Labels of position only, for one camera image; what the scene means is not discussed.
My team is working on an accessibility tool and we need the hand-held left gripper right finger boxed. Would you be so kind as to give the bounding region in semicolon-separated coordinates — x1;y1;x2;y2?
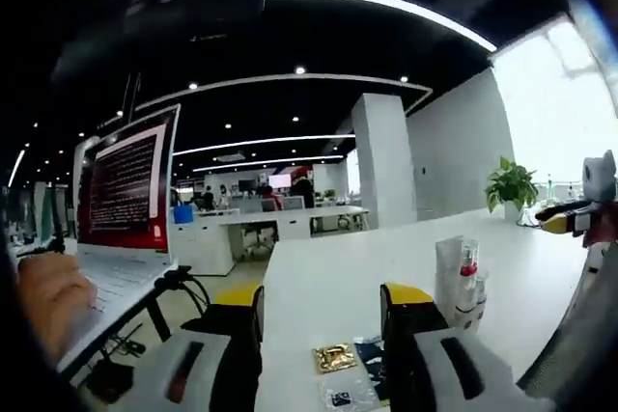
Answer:
379;282;556;412

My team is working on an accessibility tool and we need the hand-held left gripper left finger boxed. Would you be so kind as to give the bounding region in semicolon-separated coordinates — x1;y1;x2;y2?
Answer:
110;284;266;412

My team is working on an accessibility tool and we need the silver green skincare sachet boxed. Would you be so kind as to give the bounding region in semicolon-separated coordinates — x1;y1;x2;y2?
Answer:
317;336;390;411

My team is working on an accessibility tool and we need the large white skincare tube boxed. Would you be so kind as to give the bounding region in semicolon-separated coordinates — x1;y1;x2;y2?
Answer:
435;235;464;310

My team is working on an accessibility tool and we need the clear-capped red-band skincare bottle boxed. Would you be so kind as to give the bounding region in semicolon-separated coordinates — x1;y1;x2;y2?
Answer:
461;237;480;290

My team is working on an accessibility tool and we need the gold skincare sachet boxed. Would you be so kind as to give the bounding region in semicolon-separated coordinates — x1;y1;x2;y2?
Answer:
312;343;358;375

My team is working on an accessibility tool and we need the green potted plant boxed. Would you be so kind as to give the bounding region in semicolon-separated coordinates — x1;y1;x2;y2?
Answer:
484;155;540;220

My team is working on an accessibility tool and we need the long white office desk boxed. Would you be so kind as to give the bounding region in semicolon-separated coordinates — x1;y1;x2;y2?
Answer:
192;206;371;278

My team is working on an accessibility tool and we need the black box on floor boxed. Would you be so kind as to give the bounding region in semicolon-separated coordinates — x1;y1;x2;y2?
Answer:
86;358;134;394

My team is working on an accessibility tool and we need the grey mesh chair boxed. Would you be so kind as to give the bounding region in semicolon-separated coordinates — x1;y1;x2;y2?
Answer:
516;281;618;412

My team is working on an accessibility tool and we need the white laptop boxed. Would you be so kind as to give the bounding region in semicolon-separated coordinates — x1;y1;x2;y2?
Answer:
18;102;183;379

